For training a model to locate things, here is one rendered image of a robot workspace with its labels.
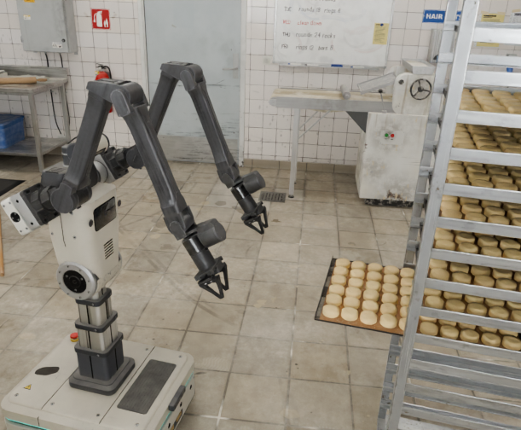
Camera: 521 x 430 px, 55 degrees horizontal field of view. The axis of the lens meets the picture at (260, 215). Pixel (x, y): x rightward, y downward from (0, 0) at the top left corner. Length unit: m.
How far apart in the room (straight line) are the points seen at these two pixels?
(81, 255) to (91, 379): 0.59
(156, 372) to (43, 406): 0.45
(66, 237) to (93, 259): 0.12
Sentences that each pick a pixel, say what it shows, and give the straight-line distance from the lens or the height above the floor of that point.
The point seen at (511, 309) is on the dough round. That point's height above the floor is 0.96.
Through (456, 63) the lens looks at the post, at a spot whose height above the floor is 1.62.
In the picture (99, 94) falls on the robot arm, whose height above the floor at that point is 1.49.
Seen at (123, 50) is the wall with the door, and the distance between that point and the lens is 5.67.
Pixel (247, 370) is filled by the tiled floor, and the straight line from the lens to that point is 2.66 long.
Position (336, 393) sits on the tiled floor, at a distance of 2.59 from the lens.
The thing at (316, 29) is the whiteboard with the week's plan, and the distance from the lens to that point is 5.27.
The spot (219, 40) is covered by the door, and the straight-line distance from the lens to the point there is 5.41.
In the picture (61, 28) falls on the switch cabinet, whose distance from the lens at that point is 5.68.
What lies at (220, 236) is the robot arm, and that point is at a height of 1.12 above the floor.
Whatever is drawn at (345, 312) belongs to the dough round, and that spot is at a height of 0.88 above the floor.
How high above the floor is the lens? 1.74
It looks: 24 degrees down
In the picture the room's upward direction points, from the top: 2 degrees clockwise
